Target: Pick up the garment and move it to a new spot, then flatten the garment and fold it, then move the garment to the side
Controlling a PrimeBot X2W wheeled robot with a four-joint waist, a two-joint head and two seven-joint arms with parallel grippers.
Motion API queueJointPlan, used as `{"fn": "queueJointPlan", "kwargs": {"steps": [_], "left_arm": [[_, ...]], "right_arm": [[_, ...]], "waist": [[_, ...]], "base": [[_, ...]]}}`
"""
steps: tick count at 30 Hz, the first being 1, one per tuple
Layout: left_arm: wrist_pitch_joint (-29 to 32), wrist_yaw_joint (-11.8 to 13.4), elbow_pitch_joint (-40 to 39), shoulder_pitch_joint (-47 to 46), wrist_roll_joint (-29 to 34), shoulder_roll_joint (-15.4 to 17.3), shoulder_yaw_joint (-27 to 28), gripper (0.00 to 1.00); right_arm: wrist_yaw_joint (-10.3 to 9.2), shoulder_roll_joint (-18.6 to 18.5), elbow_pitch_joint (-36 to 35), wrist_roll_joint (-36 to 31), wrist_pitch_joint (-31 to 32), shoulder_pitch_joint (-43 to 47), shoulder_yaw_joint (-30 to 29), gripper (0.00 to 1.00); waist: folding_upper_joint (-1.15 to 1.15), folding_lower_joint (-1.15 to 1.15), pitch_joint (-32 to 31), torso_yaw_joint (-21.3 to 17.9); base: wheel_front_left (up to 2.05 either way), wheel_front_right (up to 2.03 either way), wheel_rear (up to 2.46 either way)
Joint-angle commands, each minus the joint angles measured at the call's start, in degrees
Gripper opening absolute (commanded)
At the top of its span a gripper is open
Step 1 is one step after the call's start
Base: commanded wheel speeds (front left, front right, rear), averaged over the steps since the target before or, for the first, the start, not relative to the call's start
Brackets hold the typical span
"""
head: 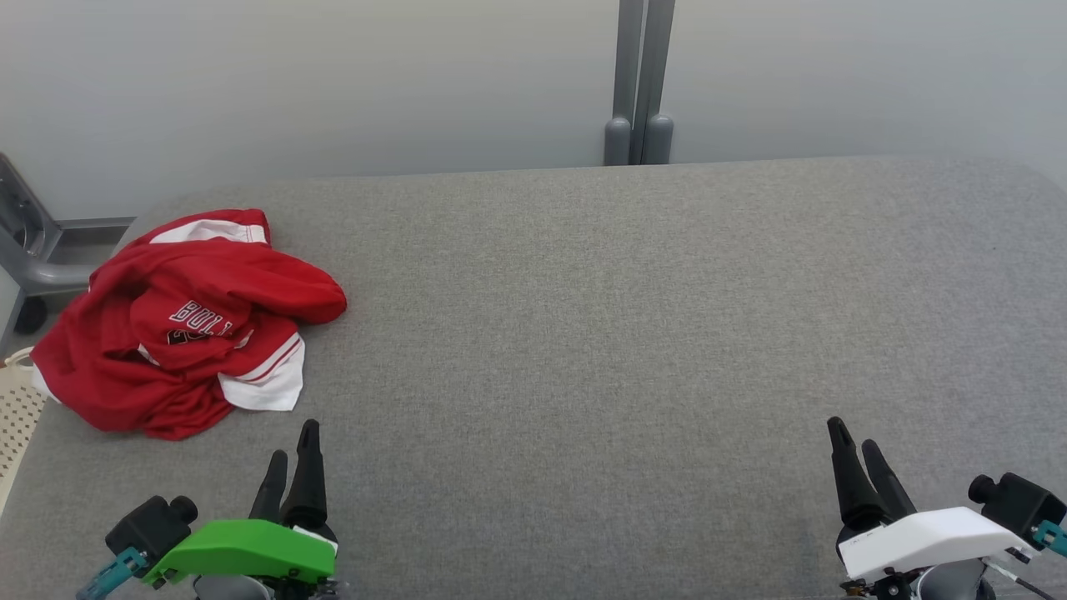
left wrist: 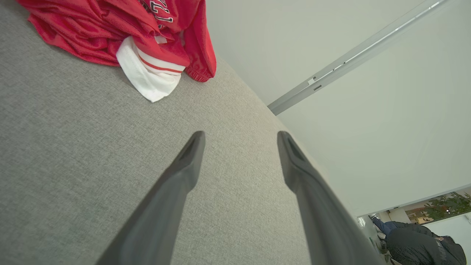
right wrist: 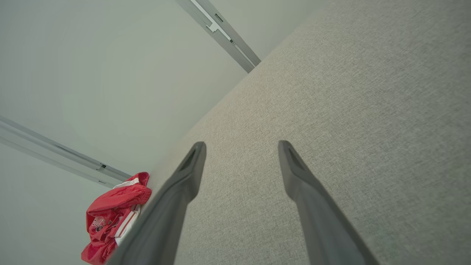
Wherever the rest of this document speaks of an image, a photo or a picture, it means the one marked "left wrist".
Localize grey fabric sofa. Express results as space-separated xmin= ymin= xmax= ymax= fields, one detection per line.
xmin=0 ymin=0 xmax=368 ymax=265

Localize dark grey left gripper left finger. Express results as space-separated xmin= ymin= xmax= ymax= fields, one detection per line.
xmin=96 ymin=131 xmax=206 ymax=265

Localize red jersey shirt white sleeves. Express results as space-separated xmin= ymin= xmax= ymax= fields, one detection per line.
xmin=17 ymin=0 xmax=206 ymax=103

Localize person in dark clothes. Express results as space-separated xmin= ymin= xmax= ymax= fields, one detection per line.
xmin=370 ymin=213 xmax=467 ymax=265

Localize green leafy plant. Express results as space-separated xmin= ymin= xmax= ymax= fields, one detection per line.
xmin=423 ymin=192 xmax=471 ymax=221

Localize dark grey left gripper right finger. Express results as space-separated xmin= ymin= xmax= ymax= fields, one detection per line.
xmin=277 ymin=131 xmax=385 ymax=265

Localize grey metal slanted frame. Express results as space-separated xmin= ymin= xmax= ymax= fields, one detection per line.
xmin=268 ymin=0 xmax=451 ymax=116

